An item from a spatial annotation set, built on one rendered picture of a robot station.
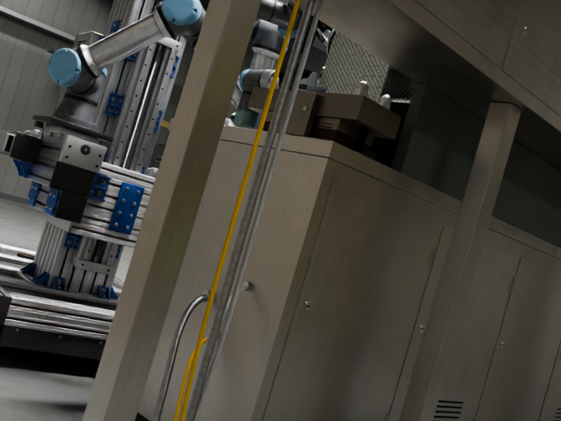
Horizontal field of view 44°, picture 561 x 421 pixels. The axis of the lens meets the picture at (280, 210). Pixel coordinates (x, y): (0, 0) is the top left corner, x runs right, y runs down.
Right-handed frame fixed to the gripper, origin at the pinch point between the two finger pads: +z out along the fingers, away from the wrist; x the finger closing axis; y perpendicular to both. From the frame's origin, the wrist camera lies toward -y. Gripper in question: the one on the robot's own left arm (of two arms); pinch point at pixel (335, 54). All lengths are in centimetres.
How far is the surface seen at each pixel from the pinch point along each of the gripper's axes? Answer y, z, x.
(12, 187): -629, -593, 293
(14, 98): -536, -678, 258
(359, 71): 6.0, 19.2, -7.6
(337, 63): 1.7, 11.0, -7.6
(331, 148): -1, 54, -33
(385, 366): -38, 85, 11
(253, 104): -17.9, 18.1, -27.3
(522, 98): 33, 53, 5
